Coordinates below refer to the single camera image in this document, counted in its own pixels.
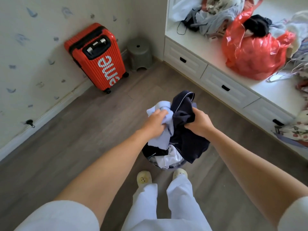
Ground white shirt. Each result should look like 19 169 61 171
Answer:
14 196 308 231

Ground white drawer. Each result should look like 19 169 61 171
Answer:
164 37 208 80
199 65 260 109
243 98 295 133

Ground cream right slipper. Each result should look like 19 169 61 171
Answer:
172 168 188 182

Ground white wardrobe cabinet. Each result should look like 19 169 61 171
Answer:
164 0 308 159

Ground person's right hand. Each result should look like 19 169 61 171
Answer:
184 107 216 139

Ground person's left forearm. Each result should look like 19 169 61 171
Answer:
53 128 148 226

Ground grey plastic stool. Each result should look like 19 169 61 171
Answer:
127 37 153 72

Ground wire clothes hangers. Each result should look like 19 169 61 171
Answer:
267 58 308 83

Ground floral printed cloth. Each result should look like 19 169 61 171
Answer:
274 110 308 143

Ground red suitcase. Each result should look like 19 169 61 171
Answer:
64 22 129 94

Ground person's right forearm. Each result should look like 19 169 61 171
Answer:
206 128 308 229

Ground white trousers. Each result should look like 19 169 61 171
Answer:
121 174 213 231

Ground cream left slipper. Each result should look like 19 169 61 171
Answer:
136 170 153 188

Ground white crumpled sheet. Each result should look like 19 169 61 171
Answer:
168 0 203 22

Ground black cable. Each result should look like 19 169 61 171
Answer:
177 20 188 35

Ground floral patterned garment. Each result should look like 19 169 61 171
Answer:
205 0 245 15

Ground dark grey laundry basket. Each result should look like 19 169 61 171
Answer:
142 143 188 170

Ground navy garment with white trim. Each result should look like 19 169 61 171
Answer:
142 143 169 159

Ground light blue garment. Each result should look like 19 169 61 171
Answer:
146 101 175 151

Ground black garment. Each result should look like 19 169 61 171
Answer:
243 14 273 38

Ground white fluffy garment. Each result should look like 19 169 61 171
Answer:
269 10 308 58

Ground person's left hand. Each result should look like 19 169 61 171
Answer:
141 109 169 139

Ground cream slipper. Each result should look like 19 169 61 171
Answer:
172 168 188 182
136 170 153 188

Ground red plastic bag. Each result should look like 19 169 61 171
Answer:
221 8 296 81

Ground pale blue crumpled garment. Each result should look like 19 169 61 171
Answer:
195 4 244 36

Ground navy garment with white piping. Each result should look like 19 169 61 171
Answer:
168 90 211 164

